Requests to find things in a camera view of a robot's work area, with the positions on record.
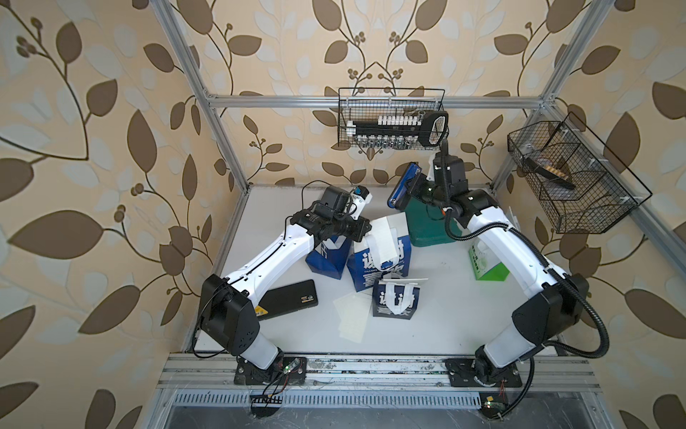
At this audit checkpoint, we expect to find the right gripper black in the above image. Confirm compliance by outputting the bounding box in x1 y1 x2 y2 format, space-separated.
406 172 449 210

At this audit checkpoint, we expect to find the blue stapler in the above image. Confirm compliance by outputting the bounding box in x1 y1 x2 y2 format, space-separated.
387 162 422 211

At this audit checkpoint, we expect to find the white receipt paper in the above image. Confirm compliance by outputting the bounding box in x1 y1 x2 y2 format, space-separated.
364 213 409 271

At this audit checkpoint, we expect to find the large blue white tote bag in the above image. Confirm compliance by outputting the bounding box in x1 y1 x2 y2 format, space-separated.
347 213 412 292

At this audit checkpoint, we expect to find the small blue white bag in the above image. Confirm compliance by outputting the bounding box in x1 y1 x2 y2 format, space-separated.
372 278 427 320

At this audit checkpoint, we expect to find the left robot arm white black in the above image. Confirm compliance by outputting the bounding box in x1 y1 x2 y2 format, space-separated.
197 186 373 375

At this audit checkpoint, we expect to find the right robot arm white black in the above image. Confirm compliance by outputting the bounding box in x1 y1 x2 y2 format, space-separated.
398 156 588 377

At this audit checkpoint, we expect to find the black socket tool set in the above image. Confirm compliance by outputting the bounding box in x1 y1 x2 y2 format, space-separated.
341 111 449 150

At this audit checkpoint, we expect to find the black flat box yellow label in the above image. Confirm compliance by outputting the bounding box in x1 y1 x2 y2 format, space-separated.
255 280 318 321

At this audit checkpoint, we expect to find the green white tissue pack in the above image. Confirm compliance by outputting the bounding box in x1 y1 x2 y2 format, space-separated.
469 240 510 282

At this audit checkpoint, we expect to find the pale yellow receipt sheet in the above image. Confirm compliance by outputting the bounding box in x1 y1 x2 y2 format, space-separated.
333 292 372 343

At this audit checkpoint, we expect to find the dark brush in basket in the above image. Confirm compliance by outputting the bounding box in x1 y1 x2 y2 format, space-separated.
523 156 576 191

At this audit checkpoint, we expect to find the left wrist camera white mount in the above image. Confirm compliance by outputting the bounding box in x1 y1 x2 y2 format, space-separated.
348 186 373 220

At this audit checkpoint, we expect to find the black corrugated cable conduit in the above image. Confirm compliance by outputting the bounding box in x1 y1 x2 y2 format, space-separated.
438 138 611 359

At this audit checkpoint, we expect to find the back wall wire basket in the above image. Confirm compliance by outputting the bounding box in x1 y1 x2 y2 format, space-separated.
337 87 449 152

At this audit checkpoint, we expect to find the wall wire basket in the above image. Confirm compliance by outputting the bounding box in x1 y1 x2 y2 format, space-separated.
337 87 449 152
507 112 653 234

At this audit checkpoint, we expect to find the right wall wire basket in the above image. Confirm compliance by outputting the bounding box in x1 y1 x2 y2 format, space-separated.
507 112 653 234

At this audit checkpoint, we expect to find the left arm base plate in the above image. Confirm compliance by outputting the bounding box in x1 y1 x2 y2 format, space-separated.
233 355 308 386

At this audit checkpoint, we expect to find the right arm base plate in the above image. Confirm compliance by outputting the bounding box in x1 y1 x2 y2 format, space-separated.
444 357 523 389

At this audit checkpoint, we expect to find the aluminium rail front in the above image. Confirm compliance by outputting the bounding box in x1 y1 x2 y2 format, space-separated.
153 354 605 414

